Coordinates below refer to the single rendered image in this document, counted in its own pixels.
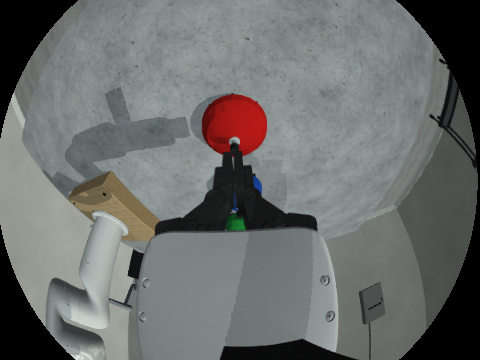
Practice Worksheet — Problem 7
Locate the red dome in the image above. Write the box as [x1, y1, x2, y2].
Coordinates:
[202, 93, 267, 157]

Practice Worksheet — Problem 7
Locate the blue dome bell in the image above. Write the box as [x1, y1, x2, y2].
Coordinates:
[232, 174, 262, 218]

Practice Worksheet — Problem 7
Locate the green dome bell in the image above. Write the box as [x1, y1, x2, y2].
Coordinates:
[226, 213, 246, 231]

